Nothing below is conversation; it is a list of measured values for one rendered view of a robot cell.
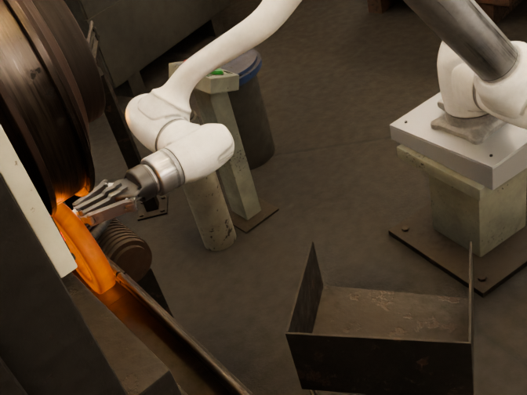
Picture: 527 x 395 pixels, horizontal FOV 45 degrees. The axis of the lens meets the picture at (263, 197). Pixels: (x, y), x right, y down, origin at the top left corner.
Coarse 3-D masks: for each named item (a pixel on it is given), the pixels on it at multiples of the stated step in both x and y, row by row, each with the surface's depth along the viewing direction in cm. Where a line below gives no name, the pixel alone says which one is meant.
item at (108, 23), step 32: (96, 0) 306; (128, 0) 321; (160, 0) 339; (192, 0) 358; (224, 0) 379; (128, 32) 325; (160, 32) 343; (192, 32) 364; (128, 64) 330; (128, 96) 342
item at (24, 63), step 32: (0, 0) 77; (0, 32) 76; (32, 32) 77; (0, 64) 77; (32, 64) 79; (32, 96) 79; (64, 96) 81; (32, 128) 81; (64, 128) 84; (64, 160) 87; (64, 192) 93
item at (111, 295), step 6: (78, 276) 126; (84, 282) 124; (90, 288) 123; (114, 288) 121; (120, 288) 120; (96, 294) 121; (102, 294) 120; (108, 294) 120; (114, 294) 120; (120, 294) 119; (102, 300) 119; (108, 300) 119; (114, 300) 118
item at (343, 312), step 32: (320, 288) 114; (352, 288) 115; (320, 320) 110; (352, 320) 110; (384, 320) 109; (416, 320) 108; (448, 320) 107; (320, 352) 96; (352, 352) 94; (384, 352) 92; (416, 352) 90; (448, 352) 89; (320, 384) 101; (352, 384) 99; (384, 384) 97; (416, 384) 95; (448, 384) 93
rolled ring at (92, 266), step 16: (64, 208) 113; (64, 224) 110; (80, 224) 110; (80, 240) 109; (80, 256) 111; (96, 256) 110; (80, 272) 122; (96, 272) 111; (112, 272) 113; (96, 288) 117
